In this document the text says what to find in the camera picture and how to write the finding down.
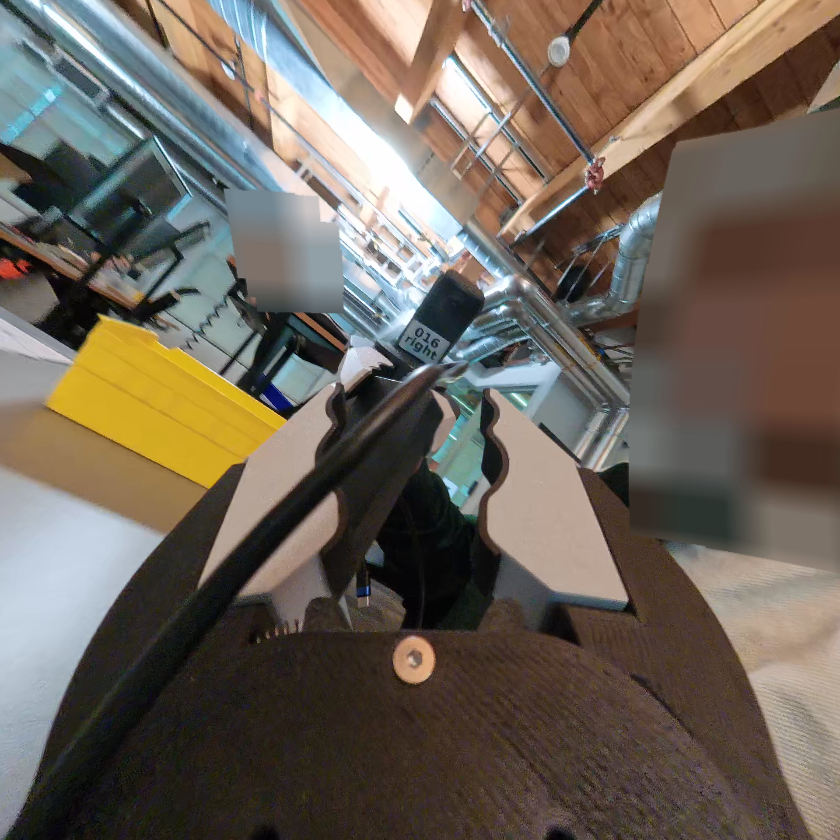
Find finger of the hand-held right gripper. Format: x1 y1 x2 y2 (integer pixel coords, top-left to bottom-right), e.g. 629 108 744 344
430 390 462 455
336 336 396 395

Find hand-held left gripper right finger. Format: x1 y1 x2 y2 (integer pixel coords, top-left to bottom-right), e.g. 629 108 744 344
479 387 631 631

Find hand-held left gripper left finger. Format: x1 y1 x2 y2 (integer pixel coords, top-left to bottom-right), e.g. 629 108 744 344
197 382 352 631

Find thick black hub cable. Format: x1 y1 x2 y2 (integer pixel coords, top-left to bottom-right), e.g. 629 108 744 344
26 360 470 808

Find black USB hub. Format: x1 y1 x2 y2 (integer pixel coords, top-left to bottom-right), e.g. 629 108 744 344
325 377 460 595

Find yellow plastic bin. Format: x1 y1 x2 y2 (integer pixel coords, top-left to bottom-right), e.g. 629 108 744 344
46 314 290 490

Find silver ventilation ducts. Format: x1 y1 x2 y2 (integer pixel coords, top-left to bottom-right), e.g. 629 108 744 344
341 193 664 470

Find person's white pants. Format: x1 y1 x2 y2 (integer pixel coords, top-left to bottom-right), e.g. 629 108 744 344
656 538 840 840

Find wooden workbench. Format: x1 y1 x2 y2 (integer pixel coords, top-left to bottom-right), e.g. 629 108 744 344
0 220 161 312

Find black computer monitor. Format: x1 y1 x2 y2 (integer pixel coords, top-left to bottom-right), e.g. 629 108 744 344
10 134 193 227

